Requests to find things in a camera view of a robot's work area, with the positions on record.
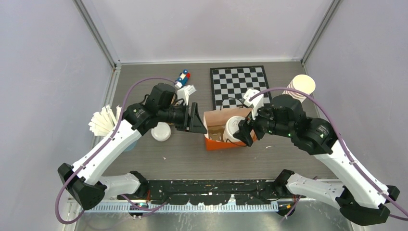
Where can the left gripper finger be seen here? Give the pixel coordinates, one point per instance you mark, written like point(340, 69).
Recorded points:
point(195, 115)
point(197, 126)

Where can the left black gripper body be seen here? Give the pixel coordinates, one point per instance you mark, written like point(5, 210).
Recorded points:
point(181, 120)

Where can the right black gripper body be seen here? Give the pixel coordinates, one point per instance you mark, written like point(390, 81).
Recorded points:
point(264, 122)

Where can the white plastic cup lid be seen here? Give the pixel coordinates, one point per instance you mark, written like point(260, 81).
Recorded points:
point(234, 121)

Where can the orange paper bag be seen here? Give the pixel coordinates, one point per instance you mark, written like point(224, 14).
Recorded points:
point(221, 124)

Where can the brown pulp carrier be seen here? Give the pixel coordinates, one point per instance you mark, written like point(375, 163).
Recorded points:
point(215, 133)

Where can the white paper coffee cup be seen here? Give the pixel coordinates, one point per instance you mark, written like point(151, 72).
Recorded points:
point(228, 134)

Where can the stack of white paper cups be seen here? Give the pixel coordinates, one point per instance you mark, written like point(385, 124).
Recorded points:
point(303, 83)

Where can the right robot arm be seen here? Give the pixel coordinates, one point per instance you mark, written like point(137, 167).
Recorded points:
point(359, 197)

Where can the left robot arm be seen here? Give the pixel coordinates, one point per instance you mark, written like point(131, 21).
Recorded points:
point(84, 179)

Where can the blue white toy figure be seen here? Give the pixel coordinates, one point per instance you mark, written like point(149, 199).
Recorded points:
point(182, 80)

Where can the black white checkerboard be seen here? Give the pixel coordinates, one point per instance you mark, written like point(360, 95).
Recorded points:
point(229, 84)

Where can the blue straw holder cup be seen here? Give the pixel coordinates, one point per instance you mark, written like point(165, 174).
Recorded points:
point(130, 147)

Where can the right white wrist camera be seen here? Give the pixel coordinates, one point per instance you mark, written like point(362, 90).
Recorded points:
point(254, 100)

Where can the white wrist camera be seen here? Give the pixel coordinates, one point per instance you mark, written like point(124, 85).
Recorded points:
point(185, 92)
point(254, 100)

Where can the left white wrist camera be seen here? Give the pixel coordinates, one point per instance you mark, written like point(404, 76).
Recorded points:
point(185, 92)

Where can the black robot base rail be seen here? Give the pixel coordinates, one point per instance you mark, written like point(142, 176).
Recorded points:
point(209, 192)

